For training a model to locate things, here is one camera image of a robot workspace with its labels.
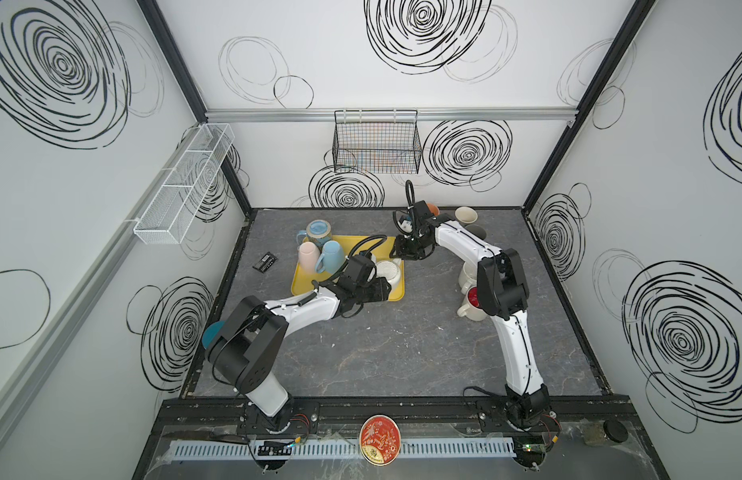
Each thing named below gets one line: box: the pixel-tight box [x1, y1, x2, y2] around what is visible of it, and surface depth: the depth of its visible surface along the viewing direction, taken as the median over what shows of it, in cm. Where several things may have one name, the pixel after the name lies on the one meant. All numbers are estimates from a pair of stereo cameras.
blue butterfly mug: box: [296, 219, 333, 253], surface depth 101 cm
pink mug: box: [298, 241, 320, 273], surface depth 98 cm
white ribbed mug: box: [368, 258, 401, 289], surface depth 93 cm
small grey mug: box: [454, 206, 479, 224], surface depth 108 cm
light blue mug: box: [315, 240, 345, 274], surface depth 98 cm
